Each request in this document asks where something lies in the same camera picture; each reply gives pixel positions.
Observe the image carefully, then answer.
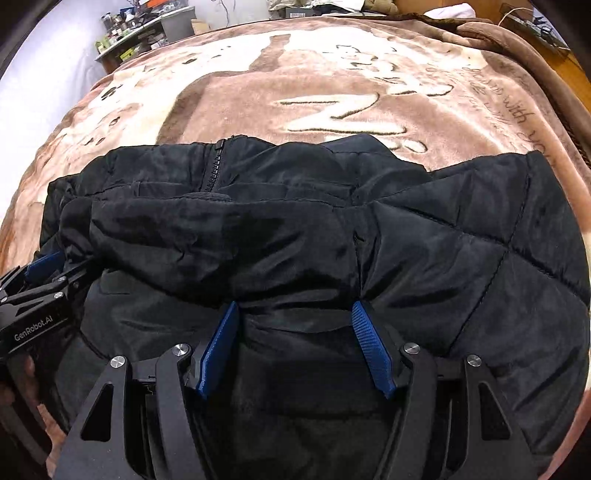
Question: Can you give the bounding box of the black puffer jacket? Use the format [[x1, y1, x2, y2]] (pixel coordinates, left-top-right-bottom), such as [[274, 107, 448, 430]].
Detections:
[[32, 134, 587, 480]]

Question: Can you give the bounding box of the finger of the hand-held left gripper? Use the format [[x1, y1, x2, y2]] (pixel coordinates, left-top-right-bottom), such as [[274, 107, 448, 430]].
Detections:
[[0, 251, 64, 296], [25, 261, 93, 301]]

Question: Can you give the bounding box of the brown printed blanket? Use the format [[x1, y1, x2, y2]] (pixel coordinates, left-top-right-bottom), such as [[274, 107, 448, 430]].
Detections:
[[0, 14, 591, 480]]

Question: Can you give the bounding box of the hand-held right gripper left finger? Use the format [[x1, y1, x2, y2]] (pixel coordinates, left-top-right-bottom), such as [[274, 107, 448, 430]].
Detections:
[[54, 301, 241, 480]]

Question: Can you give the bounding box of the grey storage box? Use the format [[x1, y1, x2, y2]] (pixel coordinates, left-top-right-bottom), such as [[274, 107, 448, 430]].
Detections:
[[161, 7, 195, 42]]

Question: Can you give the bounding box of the brown plush toy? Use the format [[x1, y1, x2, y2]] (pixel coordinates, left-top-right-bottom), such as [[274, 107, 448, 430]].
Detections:
[[362, 0, 400, 16]]

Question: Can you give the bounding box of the person's left hand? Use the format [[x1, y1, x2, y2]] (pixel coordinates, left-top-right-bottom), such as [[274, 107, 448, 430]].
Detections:
[[0, 354, 40, 407]]

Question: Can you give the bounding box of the white pillow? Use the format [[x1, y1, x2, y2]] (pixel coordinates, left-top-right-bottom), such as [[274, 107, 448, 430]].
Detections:
[[431, 4, 478, 21]]

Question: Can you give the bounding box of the cluttered grey shelf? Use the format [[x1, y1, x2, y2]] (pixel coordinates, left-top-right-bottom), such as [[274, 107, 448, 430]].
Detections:
[[95, 0, 195, 63]]

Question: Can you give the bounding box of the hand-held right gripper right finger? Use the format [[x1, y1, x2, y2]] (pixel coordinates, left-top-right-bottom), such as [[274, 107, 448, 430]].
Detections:
[[351, 301, 539, 480]]

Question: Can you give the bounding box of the power strip with cables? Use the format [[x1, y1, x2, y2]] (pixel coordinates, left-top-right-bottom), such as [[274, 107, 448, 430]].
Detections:
[[499, 7, 571, 51]]

